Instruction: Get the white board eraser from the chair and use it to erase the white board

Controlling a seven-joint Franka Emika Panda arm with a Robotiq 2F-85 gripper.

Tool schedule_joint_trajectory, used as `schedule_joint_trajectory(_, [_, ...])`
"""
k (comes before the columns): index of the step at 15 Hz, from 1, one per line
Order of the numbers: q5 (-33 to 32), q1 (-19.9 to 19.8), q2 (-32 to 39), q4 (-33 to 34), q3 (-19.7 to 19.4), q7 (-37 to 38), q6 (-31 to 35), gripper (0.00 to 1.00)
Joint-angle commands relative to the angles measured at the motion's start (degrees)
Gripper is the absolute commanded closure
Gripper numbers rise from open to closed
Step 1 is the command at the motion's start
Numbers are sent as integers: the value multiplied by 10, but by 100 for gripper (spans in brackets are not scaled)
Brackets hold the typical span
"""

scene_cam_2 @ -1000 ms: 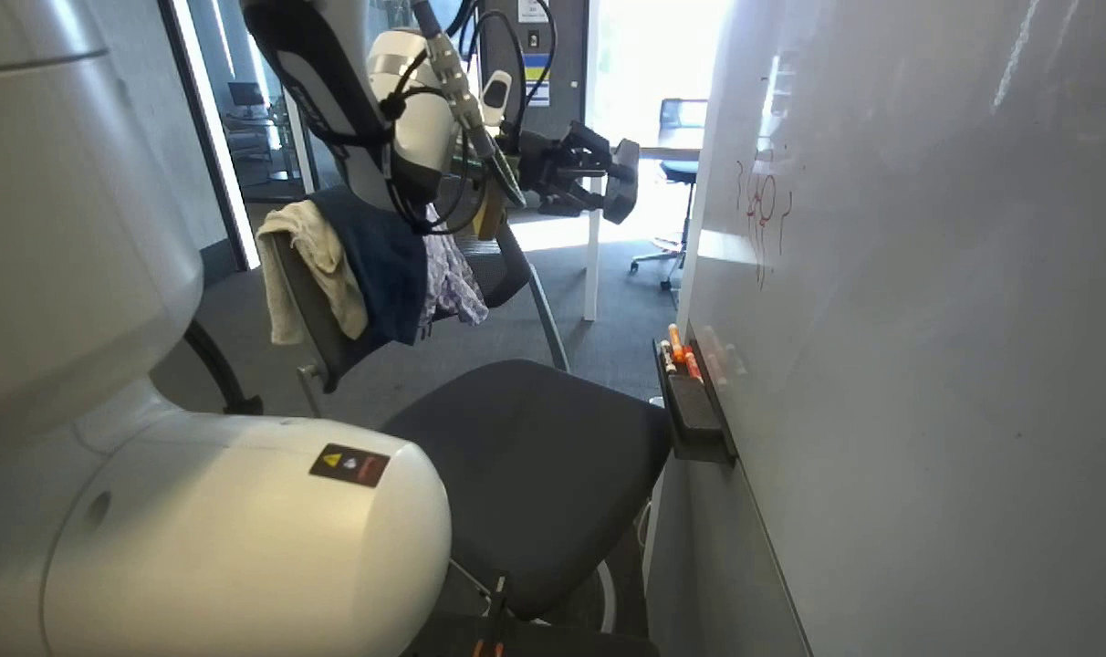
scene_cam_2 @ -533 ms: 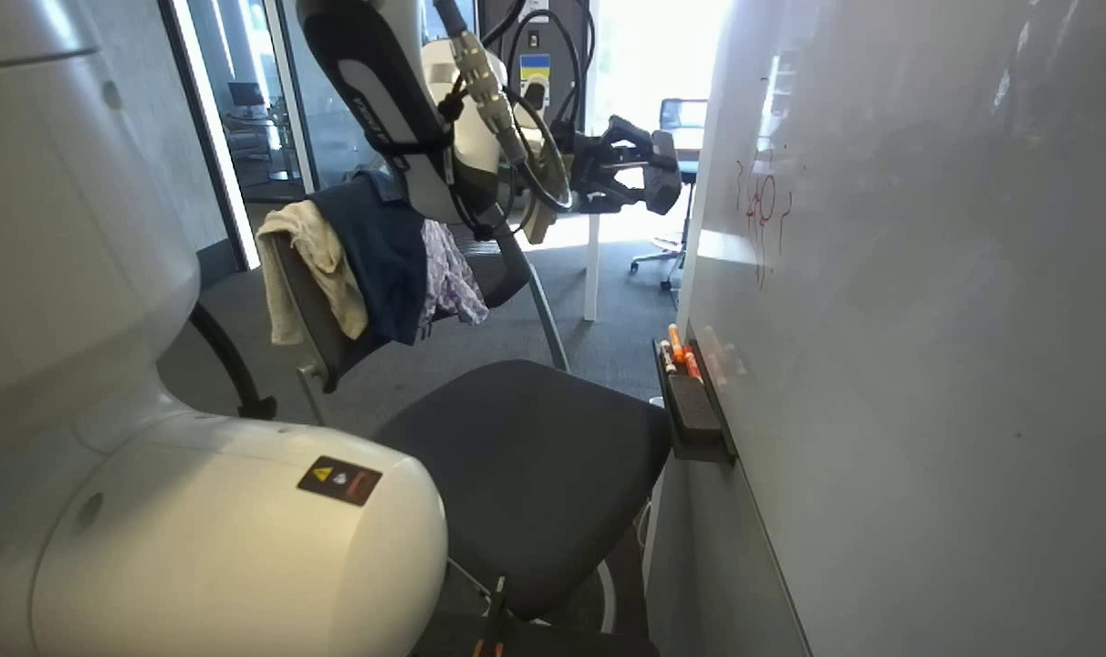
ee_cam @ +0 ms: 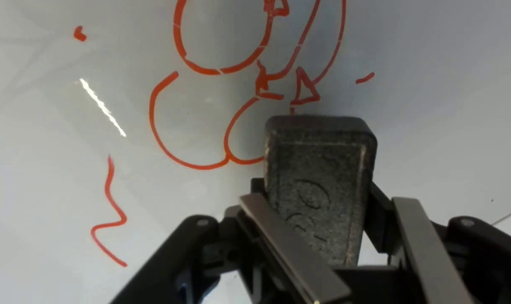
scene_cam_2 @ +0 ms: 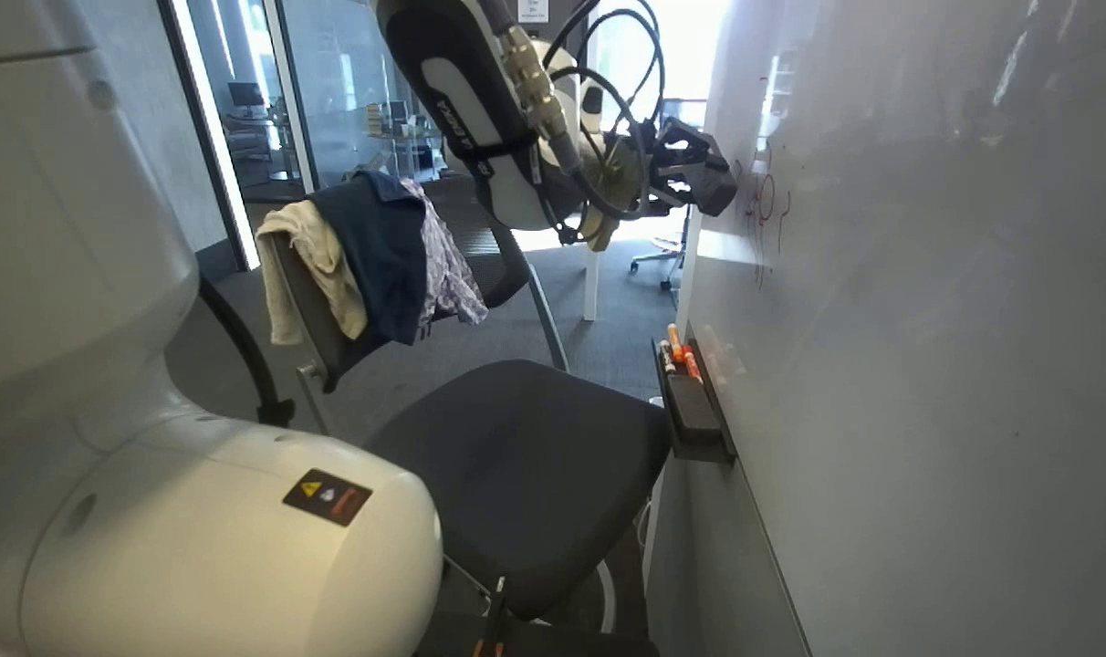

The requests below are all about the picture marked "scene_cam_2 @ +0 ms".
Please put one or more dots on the navy garment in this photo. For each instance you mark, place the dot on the navy garment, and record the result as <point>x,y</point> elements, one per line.
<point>386,257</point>

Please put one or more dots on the large whiteboard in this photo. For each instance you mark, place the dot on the large whiteboard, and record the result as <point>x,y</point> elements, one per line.
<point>938,339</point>

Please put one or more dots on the black marker tray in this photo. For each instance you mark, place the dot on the black marker tray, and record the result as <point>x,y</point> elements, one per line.
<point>696,405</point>

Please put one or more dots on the white meeting table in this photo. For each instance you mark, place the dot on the white meeting table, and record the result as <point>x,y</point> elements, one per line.
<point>592,287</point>

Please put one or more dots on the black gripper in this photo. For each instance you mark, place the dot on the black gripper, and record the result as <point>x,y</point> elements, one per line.
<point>675,158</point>

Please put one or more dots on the patterned light cloth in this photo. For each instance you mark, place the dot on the patterned light cloth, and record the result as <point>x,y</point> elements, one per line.
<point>451,280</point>

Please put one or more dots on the swivel office chair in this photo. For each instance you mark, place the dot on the swivel office chair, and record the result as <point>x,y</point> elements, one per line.
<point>661,260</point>

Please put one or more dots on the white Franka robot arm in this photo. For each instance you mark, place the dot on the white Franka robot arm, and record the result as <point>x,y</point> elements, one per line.
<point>149,550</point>

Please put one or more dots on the orange marker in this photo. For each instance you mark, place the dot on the orange marker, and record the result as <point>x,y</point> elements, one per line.
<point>683,351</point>

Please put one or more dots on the gold wrist camera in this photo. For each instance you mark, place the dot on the gold wrist camera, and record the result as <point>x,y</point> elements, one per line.
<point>609,193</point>

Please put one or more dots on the dark grey chair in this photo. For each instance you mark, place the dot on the dark grey chair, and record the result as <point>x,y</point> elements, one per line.
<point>525,477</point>

